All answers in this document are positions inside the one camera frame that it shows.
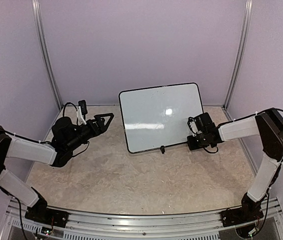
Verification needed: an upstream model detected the right aluminium frame post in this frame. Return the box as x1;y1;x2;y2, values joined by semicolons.
223;0;253;111

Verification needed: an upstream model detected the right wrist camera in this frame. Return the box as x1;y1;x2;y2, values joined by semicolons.
187;117;199;135

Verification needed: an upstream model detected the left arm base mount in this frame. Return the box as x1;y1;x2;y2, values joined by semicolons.
25;207;69;228

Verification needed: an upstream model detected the aluminium frame post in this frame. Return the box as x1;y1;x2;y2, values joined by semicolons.
223;0;253;111
31;0;63;111

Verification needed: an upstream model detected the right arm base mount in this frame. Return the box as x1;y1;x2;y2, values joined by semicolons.
220;207;264;228

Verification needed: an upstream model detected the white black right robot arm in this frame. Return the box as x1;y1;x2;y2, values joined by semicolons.
187;107;283;222

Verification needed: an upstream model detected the left aluminium frame post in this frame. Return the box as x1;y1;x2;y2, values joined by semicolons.
31;0;63;111

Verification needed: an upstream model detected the black framed whiteboard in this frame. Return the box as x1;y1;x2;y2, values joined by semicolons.
118;82;204;154

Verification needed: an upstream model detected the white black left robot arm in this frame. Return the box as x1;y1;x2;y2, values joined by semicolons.
0;113;114;223

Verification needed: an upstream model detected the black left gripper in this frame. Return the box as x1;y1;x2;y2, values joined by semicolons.
66;112;114;152

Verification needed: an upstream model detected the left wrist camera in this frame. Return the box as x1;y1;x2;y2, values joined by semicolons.
76;100;88;125

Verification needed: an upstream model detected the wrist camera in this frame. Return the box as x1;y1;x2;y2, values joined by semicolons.
187;117;199;135
76;100;88;125

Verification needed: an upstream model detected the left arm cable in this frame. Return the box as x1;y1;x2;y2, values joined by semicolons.
62;101;80;118

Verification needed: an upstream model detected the front aluminium rail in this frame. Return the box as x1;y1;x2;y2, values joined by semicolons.
5;197;283;240

